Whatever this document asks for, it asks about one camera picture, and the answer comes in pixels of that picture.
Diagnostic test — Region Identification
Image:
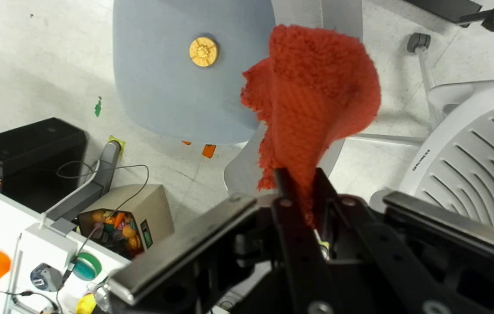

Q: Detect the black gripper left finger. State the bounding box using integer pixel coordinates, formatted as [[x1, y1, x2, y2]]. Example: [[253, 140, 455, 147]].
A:
[[272, 170, 333, 314]]

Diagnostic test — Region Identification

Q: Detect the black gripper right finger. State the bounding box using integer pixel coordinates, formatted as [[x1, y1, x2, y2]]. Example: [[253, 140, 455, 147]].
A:
[[314, 170, 433, 314]]

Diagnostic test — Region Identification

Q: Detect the orange-red cloth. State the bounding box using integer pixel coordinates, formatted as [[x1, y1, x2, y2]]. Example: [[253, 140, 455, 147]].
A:
[[241, 25, 380, 227]]

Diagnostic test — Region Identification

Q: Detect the white slatted plastic chair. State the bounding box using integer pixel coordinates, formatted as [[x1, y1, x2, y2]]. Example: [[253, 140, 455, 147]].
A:
[[400, 81, 494, 229]]

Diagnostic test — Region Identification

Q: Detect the grey fabric office chair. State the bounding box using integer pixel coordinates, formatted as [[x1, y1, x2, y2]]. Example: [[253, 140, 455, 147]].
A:
[[112, 0, 365, 200]]

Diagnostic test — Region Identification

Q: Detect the cardboard box of toys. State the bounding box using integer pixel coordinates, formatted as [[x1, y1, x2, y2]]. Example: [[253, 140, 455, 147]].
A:
[[77, 186, 174, 261]]

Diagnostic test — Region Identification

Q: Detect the white long workbench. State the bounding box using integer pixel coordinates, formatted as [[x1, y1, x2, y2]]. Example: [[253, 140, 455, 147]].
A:
[[0, 194, 127, 314]]

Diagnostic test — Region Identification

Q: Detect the black computer case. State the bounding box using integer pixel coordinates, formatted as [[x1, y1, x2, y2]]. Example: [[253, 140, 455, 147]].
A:
[[0, 119, 87, 214]]

